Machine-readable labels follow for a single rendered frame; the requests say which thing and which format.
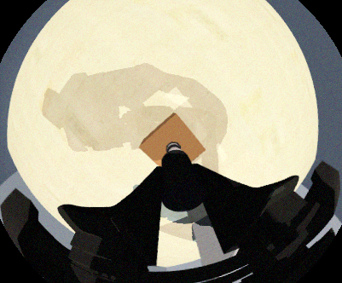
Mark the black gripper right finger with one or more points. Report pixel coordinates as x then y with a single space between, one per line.
234 208

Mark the tan wooden block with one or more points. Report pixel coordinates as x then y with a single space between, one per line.
155 145

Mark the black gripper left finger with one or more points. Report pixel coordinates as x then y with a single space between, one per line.
134 220

